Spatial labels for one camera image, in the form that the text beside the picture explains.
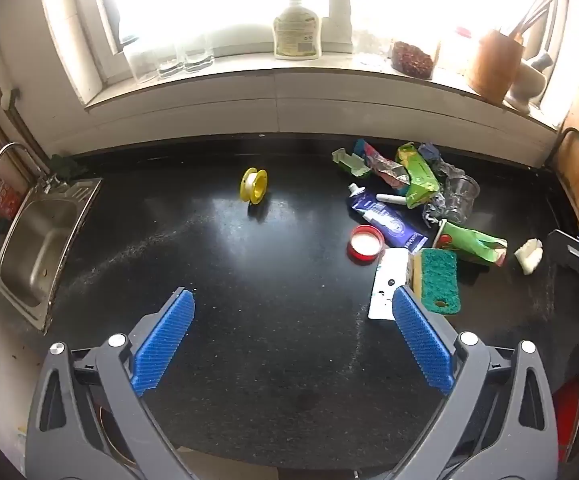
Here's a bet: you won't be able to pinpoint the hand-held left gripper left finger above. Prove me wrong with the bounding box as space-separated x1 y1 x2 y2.
25 287 196 480

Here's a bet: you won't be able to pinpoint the dark green scouring pad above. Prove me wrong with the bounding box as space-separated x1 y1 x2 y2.
52 154 88 179

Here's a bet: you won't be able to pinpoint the yellow tape spool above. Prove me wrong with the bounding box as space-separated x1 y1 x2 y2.
240 168 269 206

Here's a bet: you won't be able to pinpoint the wooden utensil holder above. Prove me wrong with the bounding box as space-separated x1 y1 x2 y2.
466 29 526 106

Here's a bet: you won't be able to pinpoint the white plastic card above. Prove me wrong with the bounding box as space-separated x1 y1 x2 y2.
368 247 413 322

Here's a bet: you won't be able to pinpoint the white mortar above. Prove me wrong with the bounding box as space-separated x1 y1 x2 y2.
504 60 550 113

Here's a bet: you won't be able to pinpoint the crumpled grey wrapper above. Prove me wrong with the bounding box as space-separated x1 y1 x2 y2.
422 192 450 228

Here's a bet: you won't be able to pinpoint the clear drinking glass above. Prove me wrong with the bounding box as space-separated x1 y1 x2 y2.
184 35 215 73
156 40 186 80

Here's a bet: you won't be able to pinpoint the red jar lid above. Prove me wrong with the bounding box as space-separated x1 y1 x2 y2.
347 225 385 265

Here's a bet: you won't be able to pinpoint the jar with brown contents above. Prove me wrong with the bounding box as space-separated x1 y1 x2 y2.
389 37 437 81

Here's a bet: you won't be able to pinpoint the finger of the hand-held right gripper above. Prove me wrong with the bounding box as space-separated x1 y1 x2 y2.
548 230 579 286

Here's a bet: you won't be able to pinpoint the red plastic bin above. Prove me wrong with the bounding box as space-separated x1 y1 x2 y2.
552 380 579 463

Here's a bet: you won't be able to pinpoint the green snack packet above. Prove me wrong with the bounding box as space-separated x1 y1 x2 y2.
395 142 441 209

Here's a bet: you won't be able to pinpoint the white detergent bottle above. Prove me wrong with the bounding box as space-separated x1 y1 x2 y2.
272 0 323 61

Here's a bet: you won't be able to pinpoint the green and yellow sponge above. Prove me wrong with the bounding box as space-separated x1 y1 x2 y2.
409 247 463 317

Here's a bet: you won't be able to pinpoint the clear plastic cup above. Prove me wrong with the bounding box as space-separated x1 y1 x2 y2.
442 174 481 224

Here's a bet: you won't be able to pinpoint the light green plastic piece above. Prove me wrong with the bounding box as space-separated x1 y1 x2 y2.
332 147 373 181

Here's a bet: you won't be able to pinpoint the green and red snack bag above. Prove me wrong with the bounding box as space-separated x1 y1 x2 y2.
432 220 509 267

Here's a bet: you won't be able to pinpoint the steel kitchen sink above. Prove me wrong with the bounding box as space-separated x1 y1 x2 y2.
0 177 104 336

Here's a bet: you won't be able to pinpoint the blue toothpaste tube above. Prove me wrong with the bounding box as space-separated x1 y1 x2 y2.
347 183 429 253

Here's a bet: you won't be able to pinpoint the white crumpled tissue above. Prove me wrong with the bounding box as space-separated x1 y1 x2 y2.
513 238 544 276

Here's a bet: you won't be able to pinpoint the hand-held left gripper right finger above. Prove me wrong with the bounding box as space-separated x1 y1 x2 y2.
391 286 560 480

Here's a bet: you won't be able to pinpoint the empty glass jars on sill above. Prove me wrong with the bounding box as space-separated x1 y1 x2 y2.
124 42 160 85

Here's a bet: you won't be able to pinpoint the chrome faucet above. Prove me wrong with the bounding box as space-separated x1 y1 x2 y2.
0 142 57 191

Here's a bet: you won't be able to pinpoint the wooden kitchen utensils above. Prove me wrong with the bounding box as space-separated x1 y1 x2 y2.
512 0 565 41

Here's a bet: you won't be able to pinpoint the red and blue foil wrapper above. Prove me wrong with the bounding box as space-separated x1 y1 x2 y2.
352 140 411 189

